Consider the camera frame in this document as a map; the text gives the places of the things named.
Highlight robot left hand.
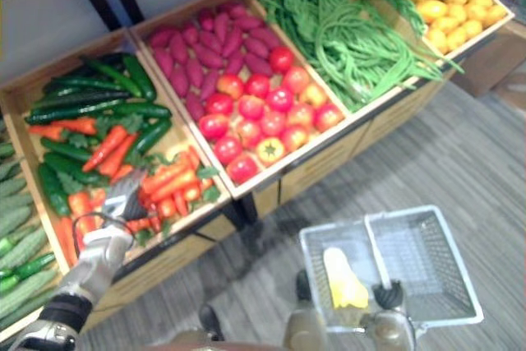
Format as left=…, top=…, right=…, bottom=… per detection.
left=101, top=169, right=150, bottom=223

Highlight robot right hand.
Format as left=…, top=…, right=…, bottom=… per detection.
left=371, top=279, right=408, bottom=315

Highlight white wire shopping basket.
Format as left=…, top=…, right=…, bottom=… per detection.
left=298, top=204, right=486, bottom=334

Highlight pale yellow vegetable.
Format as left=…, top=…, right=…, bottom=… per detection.
left=322, top=246, right=370, bottom=311

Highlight green leafy vegetable bunch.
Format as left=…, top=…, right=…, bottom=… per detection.
left=253, top=0, right=429, bottom=44

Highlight dark green cucumber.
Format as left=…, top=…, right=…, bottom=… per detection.
left=39, top=137, right=94, bottom=163
left=43, top=151, right=110, bottom=187
left=35, top=90, right=145, bottom=110
left=51, top=76, right=127, bottom=92
left=111, top=103, right=173, bottom=119
left=130, top=118, right=173, bottom=159
left=25, top=99, right=127, bottom=125
left=81, top=57, right=143, bottom=98
left=122, top=53, right=158, bottom=102
left=38, top=163, right=72, bottom=217

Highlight robot silver leg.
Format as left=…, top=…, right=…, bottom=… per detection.
left=283, top=270, right=330, bottom=351

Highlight red tomato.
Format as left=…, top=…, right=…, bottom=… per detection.
left=286, top=103, right=316, bottom=129
left=226, top=155, right=261, bottom=185
left=259, top=110, right=288, bottom=137
left=280, top=125, right=310, bottom=153
left=216, top=74, right=245, bottom=100
left=269, top=45, right=295, bottom=73
left=205, top=92, right=235, bottom=117
left=245, top=73, right=271, bottom=99
left=198, top=113, right=230, bottom=141
left=235, top=119, right=263, bottom=150
left=238, top=95, right=265, bottom=121
left=213, top=136, right=244, bottom=166
left=281, top=65, right=311, bottom=95
left=314, top=103, right=344, bottom=133
left=265, top=86, right=295, bottom=113

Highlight purple sweet potato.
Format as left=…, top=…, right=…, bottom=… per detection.
left=185, top=92, right=206, bottom=122
left=148, top=28, right=178, bottom=48
left=200, top=69, right=221, bottom=101
left=225, top=49, right=245, bottom=76
left=182, top=21, right=200, bottom=47
left=213, top=12, right=230, bottom=44
left=222, top=25, right=243, bottom=58
left=199, top=30, right=224, bottom=55
left=233, top=15, right=265, bottom=31
left=249, top=26, right=282, bottom=50
left=243, top=53, right=275, bottom=77
left=217, top=0, right=247, bottom=19
left=168, top=33, right=190, bottom=66
left=169, top=66, right=190, bottom=99
left=191, top=43, right=225, bottom=70
left=184, top=58, right=205, bottom=89
left=243, top=36, right=270, bottom=59
left=197, top=8, right=215, bottom=31
left=153, top=47, right=176, bottom=80

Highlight wooden display stand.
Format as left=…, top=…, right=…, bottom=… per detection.
left=80, top=34, right=499, bottom=330

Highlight robot dark foot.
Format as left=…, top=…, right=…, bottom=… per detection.
left=198, top=303, right=225, bottom=342

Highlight yellow tomato with green stem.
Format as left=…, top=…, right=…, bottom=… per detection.
left=255, top=136, right=287, bottom=167

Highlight orange yellow tomato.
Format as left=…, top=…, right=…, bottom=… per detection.
left=298, top=83, right=329, bottom=109

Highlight long green bean bundle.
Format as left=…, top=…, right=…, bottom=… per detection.
left=312, top=0, right=466, bottom=113

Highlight brown cardboard box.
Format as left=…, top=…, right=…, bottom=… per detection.
left=450, top=24, right=526, bottom=99

